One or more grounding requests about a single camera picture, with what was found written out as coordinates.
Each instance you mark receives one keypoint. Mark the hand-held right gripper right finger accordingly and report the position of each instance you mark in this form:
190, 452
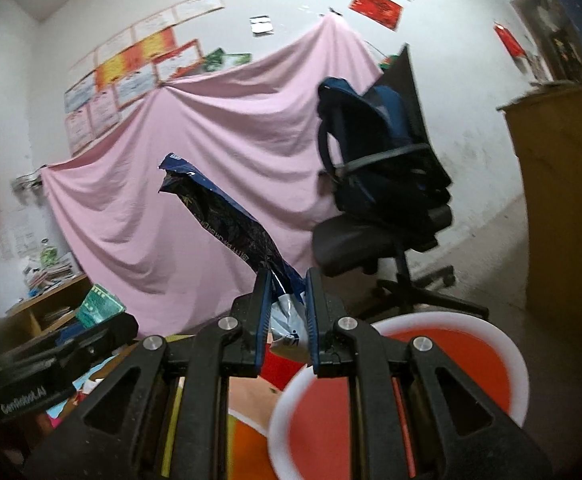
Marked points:
312, 320

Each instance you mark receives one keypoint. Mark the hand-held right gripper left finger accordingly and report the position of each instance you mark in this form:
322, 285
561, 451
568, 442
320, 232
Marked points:
265, 320

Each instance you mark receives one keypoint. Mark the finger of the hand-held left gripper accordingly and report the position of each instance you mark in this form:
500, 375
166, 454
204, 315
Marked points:
106, 332

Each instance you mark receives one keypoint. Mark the green patterned packet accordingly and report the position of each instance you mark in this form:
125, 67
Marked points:
98, 307

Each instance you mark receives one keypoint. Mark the dark blue snack bag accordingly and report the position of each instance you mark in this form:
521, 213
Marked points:
221, 215

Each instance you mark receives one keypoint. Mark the red bin with white rim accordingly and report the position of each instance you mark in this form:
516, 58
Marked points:
471, 360

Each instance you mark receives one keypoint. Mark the wooden shelf desk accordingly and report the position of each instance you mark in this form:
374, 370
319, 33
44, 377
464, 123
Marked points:
36, 310

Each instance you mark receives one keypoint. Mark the pile of books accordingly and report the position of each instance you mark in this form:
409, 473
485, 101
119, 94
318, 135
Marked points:
53, 277

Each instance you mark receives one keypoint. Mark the black office chair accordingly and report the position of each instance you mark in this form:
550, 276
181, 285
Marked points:
361, 245

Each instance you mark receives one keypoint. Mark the colourful cartoon mat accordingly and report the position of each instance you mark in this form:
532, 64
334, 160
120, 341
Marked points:
251, 410

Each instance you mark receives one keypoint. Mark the green jar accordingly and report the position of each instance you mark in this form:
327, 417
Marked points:
50, 255

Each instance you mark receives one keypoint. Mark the pink hanging sheet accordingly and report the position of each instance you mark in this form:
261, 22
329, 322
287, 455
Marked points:
196, 160

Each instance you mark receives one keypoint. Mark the dark blue backpack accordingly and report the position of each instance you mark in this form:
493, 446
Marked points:
366, 130

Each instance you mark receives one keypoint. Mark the wooden cabinet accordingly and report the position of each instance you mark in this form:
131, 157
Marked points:
566, 200

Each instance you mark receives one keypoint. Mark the red hanging ornament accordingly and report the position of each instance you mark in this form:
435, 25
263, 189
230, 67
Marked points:
510, 40

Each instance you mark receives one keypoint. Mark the white wall papers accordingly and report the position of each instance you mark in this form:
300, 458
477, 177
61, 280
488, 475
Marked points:
18, 235

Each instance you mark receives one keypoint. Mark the metal wall rack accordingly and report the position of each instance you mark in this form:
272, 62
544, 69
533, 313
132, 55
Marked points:
28, 181

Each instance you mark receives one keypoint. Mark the green wall poster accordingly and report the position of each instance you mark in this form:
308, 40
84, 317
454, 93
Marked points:
226, 60

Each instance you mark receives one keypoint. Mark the group of wall posters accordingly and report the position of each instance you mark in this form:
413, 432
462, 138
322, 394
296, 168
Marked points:
121, 70

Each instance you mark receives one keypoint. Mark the small silver wall paper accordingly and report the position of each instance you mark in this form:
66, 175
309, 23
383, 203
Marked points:
262, 25

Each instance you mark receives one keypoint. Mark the red wall poster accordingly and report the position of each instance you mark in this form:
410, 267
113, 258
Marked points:
376, 6

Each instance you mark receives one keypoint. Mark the framed wall mirror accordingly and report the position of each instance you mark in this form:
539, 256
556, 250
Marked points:
546, 25

